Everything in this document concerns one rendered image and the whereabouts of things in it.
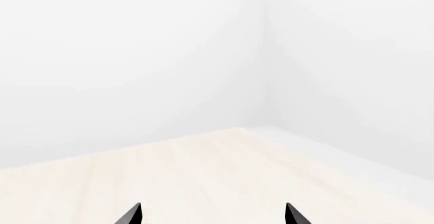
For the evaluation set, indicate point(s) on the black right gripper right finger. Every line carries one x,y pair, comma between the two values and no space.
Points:
294,216

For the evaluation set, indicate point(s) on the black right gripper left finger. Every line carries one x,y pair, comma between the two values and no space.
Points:
132,216

